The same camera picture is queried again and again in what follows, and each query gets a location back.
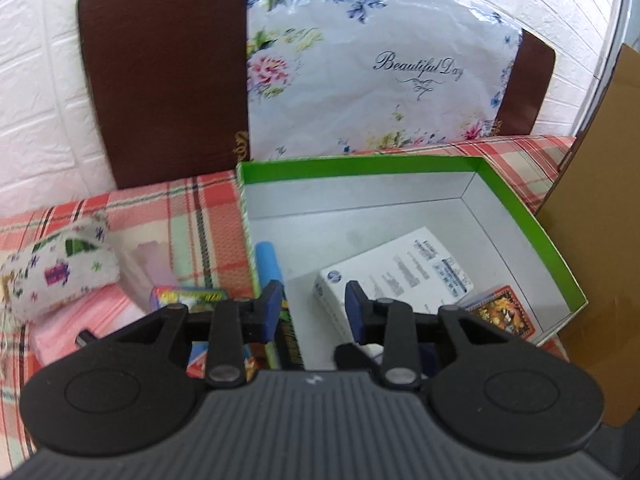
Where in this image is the blue cylindrical tube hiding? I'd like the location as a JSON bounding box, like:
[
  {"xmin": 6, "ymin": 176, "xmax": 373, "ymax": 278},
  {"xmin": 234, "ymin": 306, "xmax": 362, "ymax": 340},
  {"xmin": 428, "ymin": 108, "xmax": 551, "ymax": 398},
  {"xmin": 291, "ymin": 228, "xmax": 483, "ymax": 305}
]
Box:
[{"xmin": 255, "ymin": 242, "xmax": 284, "ymax": 288}]

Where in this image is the green snack box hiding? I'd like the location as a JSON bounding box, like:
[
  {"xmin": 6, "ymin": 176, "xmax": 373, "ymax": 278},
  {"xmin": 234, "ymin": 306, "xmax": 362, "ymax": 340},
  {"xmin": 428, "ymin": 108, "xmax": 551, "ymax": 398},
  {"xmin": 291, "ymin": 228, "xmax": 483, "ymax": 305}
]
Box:
[{"xmin": 267, "ymin": 299, "xmax": 305, "ymax": 370}]

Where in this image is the black pen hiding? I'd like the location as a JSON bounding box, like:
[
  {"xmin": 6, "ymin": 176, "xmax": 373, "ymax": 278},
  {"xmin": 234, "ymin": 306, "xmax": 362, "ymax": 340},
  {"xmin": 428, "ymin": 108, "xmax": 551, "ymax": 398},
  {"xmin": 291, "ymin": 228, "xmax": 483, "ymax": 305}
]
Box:
[{"xmin": 75, "ymin": 330, "xmax": 98, "ymax": 349}]

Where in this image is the dark brown headboard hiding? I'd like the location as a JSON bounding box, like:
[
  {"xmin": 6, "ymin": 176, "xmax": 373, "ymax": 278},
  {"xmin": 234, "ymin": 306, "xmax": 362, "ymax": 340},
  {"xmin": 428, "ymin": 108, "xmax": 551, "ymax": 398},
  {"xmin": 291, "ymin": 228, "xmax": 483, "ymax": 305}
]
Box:
[{"xmin": 76, "ymin": 0, "xmax": 558, "ymax": 191}]

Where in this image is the white medicine box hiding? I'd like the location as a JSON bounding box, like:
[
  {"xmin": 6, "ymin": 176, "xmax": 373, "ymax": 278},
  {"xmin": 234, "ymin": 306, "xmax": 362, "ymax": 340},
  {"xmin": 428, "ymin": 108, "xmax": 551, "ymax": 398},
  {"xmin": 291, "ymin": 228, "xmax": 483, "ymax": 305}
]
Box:
[{"xmin": 314, "ymin": 226, "xmax": 474, "ymax": 342}]

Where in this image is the brown cardboard box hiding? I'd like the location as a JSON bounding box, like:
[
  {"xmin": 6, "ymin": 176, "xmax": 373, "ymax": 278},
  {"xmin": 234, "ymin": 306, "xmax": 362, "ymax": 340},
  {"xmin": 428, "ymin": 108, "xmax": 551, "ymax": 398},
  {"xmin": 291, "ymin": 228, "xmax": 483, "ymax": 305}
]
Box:
[{"xmin": 537, "ymin": 46, "xmax": 639, "ymax": 427}]

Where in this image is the pink tissue packet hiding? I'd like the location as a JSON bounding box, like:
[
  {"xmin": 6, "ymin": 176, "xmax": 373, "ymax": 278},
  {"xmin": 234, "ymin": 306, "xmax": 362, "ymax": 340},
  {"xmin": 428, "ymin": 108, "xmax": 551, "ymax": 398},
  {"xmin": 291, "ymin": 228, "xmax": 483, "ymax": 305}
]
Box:
[{"xmin": 30, "ymin": 285, "xmax": 146, "ymax": 366}]

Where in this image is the floral white plastic bag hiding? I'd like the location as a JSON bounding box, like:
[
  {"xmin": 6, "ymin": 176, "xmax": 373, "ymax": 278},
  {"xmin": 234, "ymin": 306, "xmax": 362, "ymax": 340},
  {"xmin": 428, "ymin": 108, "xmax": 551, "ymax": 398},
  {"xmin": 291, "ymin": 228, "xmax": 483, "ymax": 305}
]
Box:
[{"xmin": 246, "ymin": 0, "xmax": 523, "ymax": 160}]

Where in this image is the red patterned card pack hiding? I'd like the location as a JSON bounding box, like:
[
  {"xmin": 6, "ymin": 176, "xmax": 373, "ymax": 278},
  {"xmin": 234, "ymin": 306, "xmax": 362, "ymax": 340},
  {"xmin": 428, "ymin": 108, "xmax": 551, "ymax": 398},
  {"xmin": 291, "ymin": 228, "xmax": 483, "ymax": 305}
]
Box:
[{"xmin": 462, "ymin": 285, "xmax": 537, "ymax": 340}]

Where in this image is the green storage box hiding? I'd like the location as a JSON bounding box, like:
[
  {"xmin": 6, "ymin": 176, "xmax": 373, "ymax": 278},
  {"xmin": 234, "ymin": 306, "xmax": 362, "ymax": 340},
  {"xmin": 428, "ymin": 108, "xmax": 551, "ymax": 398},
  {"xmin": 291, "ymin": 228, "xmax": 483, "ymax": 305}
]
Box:
[{"xmin": 238, "ymin": 155, "xmax": 587, "ymax": 370}]

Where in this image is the printed white fabric pouch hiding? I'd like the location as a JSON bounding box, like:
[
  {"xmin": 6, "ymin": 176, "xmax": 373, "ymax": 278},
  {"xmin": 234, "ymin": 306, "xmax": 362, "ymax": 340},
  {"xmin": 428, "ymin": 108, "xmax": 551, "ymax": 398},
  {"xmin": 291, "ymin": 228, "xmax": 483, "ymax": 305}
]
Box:
[{"xmin": 1, "ymin": 214, "xmax": 120, "ymax": 323}]

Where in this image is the red white card box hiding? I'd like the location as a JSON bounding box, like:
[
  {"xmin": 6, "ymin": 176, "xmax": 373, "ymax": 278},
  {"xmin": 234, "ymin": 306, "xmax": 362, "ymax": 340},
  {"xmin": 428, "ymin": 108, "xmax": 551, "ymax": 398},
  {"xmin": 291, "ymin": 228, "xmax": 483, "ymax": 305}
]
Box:
[{"xmin": 149, "ymin": 286, "xmax": 268, "ymax": 380}]

